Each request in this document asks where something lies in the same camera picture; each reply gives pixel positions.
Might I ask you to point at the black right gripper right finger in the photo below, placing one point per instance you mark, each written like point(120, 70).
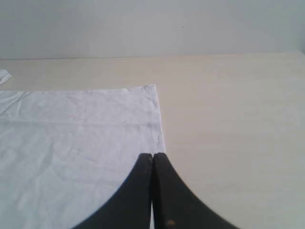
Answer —
point(174, 205)

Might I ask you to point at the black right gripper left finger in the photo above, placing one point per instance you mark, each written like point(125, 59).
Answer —
point(130, 206)

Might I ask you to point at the white t-shirt red lettering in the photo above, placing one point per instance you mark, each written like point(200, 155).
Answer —
point(63, 154)

